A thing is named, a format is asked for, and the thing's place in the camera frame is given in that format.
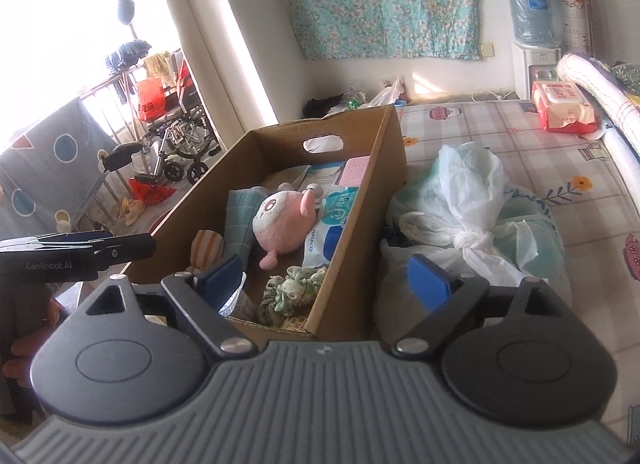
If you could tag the teal checked towel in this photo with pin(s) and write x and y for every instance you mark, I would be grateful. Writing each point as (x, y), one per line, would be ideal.
(240, 224)

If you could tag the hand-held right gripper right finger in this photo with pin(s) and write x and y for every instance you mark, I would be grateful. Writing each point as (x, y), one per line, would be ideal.
(425, 279)

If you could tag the orange white striped cloth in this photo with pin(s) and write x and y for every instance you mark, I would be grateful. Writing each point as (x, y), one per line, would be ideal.
(207, 249)

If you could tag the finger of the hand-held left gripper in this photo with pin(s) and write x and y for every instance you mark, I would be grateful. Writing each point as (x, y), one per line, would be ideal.
(60, 240)
(130, 246)

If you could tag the green leaf print pillow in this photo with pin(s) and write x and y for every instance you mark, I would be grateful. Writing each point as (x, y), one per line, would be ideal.
(627, 72)

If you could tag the cardboard box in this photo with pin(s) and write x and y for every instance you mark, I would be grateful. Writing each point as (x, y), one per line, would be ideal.
(360, 254)

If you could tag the clear plastic bag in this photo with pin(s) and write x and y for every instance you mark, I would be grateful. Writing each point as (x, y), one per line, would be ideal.
(382, 96)

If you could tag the wheelchair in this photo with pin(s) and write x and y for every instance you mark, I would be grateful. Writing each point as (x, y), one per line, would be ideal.
(175, 137)

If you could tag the black cloth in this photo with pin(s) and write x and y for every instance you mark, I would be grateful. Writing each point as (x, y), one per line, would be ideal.
(320, 105)

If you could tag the pink wet wipes pack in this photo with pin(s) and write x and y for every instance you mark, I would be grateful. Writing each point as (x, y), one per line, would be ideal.
(562, 107)

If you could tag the beige wall socket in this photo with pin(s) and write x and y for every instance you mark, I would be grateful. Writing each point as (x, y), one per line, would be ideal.
(487, 50)

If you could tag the clear plastic packet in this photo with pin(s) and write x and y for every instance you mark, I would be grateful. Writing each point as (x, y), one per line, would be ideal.
(241, 301)

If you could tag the pink plush toy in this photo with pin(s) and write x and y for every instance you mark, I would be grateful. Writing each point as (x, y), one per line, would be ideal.
(280, 219)

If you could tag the white and pale blue box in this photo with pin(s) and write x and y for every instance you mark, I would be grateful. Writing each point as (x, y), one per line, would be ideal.
(325, 174)

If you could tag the person's left hand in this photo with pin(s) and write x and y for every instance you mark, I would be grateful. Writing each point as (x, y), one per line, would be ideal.
(17, 356)

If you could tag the grey blanket with circles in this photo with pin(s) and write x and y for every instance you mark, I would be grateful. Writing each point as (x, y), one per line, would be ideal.
(55, 164)

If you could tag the green ruffled cloth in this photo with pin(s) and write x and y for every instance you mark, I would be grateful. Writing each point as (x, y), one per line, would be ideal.
(290, 294)

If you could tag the pink sponge cloth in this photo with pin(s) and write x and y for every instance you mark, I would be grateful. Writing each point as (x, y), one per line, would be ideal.
(354, 170)

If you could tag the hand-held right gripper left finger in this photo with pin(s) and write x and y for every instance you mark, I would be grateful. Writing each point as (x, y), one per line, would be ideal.
(222, 279)

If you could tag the rolled printed mat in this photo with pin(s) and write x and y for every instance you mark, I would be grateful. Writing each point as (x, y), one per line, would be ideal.
(575, 14)

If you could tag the blue water cooler bottle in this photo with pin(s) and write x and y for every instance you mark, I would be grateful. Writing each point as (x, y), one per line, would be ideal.
(530, 9)

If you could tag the white plastic bag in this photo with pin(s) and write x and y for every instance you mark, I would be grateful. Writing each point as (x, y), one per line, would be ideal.
(470, 194)

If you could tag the blue hanging cloth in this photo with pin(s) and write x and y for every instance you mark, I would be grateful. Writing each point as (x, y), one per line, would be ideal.
(125, 55)

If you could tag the blue wet wipes pack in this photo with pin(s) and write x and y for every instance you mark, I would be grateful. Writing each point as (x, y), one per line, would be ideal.
(330, 224)

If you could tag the white water dispenser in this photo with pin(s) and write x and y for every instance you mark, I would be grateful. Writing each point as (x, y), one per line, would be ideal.
(530, 69)

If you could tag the dark hanging ball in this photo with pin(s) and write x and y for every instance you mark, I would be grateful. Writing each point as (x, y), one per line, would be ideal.
(125, 9)

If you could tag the yellow hanging towel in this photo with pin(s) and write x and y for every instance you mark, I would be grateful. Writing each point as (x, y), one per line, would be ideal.
(157, 65)

